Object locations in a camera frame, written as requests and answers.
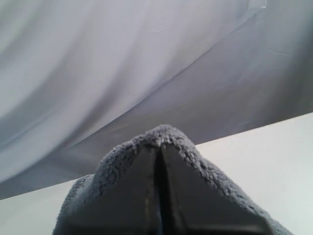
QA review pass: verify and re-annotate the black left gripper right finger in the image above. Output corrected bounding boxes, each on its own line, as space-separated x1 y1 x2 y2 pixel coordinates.
158 145 273 235

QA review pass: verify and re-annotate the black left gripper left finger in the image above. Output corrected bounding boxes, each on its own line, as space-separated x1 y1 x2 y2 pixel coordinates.
58 146 160 235

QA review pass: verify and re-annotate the grey fleece cloth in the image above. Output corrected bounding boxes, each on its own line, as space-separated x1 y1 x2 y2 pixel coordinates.
53 125 289 235

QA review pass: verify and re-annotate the grey fabric backdrop curtain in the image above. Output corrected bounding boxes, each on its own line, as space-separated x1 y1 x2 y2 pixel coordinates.
0 0 313 199

